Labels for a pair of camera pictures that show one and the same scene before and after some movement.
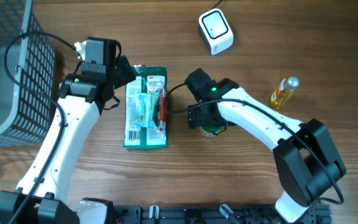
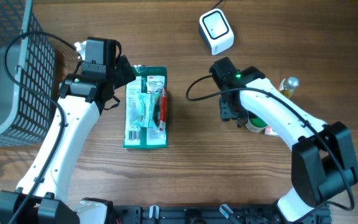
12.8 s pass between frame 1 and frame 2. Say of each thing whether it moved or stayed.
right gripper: moved
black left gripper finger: stayed
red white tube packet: stayed
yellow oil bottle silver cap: stayed
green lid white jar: moved
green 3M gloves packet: stayed
